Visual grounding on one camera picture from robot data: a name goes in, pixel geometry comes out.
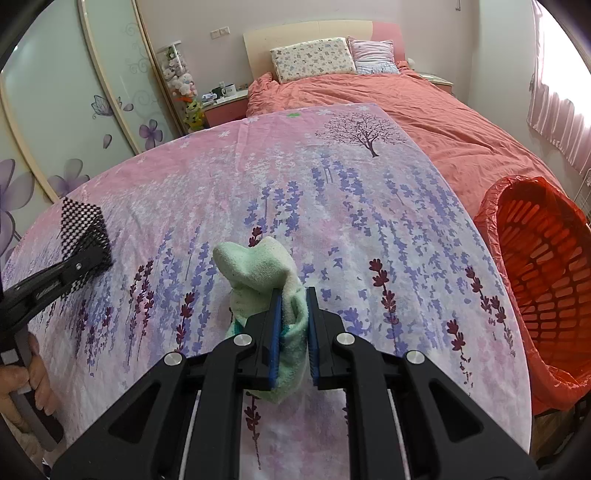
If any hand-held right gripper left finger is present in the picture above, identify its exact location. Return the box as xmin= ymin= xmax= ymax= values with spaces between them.
xmin=51 ymin=288 xmax=283 ymax=480

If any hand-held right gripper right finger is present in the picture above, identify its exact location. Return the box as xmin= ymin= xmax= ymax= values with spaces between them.
xmin=306 ymin=286 xmax=539 ymax=480

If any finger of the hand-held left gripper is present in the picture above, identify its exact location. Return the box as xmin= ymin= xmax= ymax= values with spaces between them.
xmin=69 ymin=242 xmax=114 ymax=292

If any black white checkered cloth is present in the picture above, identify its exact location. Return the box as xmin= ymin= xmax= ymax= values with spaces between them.
xmin=59 ymin=198 xmax=112 ymax=292

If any light green sock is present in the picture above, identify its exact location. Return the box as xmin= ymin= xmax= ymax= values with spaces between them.
xmin=213 ymin=236 xmax=309 ymax=406

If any orange plastic waste basket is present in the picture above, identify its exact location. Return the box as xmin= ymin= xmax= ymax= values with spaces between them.
xmin=473 ymin=175 xmax=591 ymax=415
xmin=495 ymin=185 xmax=591 ymax=385

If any person's left hand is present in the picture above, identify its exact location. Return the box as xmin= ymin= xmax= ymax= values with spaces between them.
xmin=0 ymin=332 xmax=58 ymax=437

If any pink lavender printed tablecloth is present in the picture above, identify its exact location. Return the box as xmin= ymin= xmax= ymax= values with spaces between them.
xmin=0 ymin=102 xmax=532 ymax=480

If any wardrobe with flower sliding doors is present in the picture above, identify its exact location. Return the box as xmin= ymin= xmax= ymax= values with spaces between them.
xmin=0 ymin=0 xmax=188 ymax=278

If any yellow plush toy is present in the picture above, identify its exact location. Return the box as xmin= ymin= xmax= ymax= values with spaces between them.
xmin=185 ymin=97 xmax=206 ymax=133

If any pink white nightstand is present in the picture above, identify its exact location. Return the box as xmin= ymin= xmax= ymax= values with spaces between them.
xmin=203 ymin=90 xmax=250 ymax=129
xmin=416 ymin=71 xmax=454 ymax=98

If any clear plush toy display case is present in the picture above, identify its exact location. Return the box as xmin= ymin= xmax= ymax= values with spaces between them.
xmin=156 ymin=42 xmax=198 ymax=100

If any bed with coral duvet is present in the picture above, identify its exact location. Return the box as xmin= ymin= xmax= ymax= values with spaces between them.
xmin=246 ymin=65 xmax=570 ymax=206

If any white floral pillow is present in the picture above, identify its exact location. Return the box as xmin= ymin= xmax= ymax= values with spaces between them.
xmin=270 ymin=38 xmax=357 ymax=85

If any pink striped pillow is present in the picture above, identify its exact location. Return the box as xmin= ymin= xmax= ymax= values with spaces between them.
xmin=347 ymin=37 xmax=399 ymax=75

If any beige pink headboard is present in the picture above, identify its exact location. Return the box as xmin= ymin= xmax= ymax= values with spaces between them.
xmin=243 ymin=20 xmax=408 ymax=85

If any pink curtain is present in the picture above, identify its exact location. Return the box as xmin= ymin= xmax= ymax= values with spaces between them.
xmin=526 ymin=0 xmax=591 ymax=172

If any white wire rack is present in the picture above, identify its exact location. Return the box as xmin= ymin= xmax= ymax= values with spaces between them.
xmin=575 ymin=168 xmax=591 ymax=217

